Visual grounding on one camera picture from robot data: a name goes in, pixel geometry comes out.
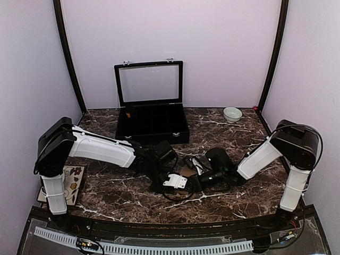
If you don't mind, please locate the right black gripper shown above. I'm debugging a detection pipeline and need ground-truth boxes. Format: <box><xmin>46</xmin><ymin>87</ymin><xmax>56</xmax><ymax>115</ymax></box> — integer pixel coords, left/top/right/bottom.
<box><xmin>187</xmin><ymin>168</ymin><xmax>225</xmax><ymax>193</ymax></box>

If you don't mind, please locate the tan brown sock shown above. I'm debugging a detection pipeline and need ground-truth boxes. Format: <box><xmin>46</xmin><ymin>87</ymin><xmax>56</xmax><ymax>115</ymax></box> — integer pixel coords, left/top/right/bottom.
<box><xmin>180</xmin><ymin>166</ymin><xmax>198</xmax><ymax>177</ymax></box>

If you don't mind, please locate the black display case glass lid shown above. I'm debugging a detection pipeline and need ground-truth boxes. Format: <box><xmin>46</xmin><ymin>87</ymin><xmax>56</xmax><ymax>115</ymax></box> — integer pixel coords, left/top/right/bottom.
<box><xmin>114</xmin><ymin>59</ymin><xmax>191</xmax><ymax>147</ymax></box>

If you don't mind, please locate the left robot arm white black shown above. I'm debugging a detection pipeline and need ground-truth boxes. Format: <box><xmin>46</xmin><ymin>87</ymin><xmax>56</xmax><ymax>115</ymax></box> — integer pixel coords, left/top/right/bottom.
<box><xmin>33</xmin><ymin>117</ymin><xmax>196</xmax><ymax>232</ymax></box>

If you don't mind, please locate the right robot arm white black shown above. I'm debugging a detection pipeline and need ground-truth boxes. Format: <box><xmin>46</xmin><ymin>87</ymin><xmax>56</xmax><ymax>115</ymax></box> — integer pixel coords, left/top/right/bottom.
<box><xmin>198</xmin><ymin>120</ymin><xmax>323</xmax><ymax>231</ymax></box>

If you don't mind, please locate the pale green bowl at back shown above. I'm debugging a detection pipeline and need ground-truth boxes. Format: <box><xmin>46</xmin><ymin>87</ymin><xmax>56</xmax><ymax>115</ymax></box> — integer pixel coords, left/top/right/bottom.
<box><xmin>223</xmin><ymin>107</ymin><xmax>243</xmax><ymax>123</ymax></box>

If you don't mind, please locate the floral patterned mat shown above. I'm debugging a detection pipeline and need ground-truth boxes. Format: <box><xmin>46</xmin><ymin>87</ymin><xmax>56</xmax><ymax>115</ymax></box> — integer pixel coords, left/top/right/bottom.
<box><xmin>37</xmin><ymin>164</ymin><xmax>86</xmax><ymax>206</ymax></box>

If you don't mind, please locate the green circuit board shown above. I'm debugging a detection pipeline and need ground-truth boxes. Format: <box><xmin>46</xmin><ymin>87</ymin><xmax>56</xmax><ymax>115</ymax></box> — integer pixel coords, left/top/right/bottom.
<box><xmin>75</xmin><ymin>238</ymin><xmax>99</xmax><ymax>252</ymax></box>

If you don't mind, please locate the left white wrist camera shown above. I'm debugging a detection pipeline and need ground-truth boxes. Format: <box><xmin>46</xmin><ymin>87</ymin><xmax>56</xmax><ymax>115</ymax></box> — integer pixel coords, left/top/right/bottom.
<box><xmin>163</xmin><ymin>174</ymin><xmax>188</xmax><ymax>189</ymax></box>

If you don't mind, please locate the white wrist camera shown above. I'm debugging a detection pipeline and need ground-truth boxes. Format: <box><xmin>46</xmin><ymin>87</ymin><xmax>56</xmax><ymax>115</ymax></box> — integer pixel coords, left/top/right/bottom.
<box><xmin>183</xmin><ymin>156</ymin><xmax>205</xmax><ymax>175</ymax></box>
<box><xmin>163</xmin><ymin>174</ymin><xmax>188</xmax><ymax>189</ymax></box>

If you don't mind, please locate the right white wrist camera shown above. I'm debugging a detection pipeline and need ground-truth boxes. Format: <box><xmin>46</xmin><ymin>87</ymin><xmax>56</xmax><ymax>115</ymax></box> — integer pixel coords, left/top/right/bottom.
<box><xmin>183</xmin><ymin>156</ymin><xmax>205</xmax><ymax>175</ymax></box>

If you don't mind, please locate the black front rail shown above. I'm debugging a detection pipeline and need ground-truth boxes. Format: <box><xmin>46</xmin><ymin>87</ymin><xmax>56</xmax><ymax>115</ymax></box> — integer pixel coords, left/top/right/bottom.
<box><xmin>31</xmin><ymin>207</ymin><xmax>319</xmax><ymax>240</ymax></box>

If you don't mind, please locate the right black frame post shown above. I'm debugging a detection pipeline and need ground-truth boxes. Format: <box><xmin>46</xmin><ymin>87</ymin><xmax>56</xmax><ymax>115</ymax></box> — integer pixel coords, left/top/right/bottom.
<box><xmin>257</xmin><ymin>0</ymin><xmax>289</xmax><ymax>114</ymax></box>

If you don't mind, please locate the black frame post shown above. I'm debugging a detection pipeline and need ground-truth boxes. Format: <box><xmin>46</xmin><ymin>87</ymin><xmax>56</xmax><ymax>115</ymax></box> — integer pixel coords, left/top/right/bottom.
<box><xmin>257</xmin><ymin>0</ymin><xmax>289</xmax><ymax>114</ymax></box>
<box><xmin>53</xmin><ymin>0</ymin><xmax>87</xmax><ymax>115</ymax></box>

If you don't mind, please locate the white slotted cable duct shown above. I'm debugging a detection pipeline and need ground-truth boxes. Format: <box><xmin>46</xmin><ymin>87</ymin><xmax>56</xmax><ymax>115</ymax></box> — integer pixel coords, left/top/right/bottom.
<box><xmin>33</xmin><ymin>227</ymin><xmax>253</xmax><ymax>254</ymax></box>

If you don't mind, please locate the left black frame post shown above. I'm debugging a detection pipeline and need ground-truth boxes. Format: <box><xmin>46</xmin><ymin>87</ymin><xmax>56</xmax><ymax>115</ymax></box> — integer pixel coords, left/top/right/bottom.
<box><xmin>53</xmin><ymin>0</ymin><xmax>87</xmax><ymax>115</ymax></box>

